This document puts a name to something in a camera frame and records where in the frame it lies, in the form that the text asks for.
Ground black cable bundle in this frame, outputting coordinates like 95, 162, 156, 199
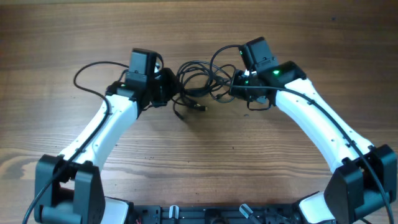
170, 60, 239, 121

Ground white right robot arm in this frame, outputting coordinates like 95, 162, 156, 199
230, 37, 397, 223

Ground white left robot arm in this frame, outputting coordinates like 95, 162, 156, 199
23, 48, 180, 223

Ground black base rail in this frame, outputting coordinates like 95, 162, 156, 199
126, 204, 303, 224

